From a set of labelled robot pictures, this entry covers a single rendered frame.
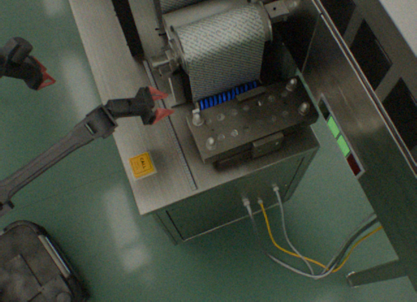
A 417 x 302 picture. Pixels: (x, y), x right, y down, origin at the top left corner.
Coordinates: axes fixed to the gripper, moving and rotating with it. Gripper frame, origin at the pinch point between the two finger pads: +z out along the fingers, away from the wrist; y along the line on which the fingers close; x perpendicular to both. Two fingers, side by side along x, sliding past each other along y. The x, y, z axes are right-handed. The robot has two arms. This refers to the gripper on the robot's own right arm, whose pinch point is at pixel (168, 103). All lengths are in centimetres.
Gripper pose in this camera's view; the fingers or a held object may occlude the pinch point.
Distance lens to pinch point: 140.9
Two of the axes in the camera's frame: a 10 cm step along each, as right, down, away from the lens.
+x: 4.3, -4.8, -7.7
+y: 3.6, 8.7, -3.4
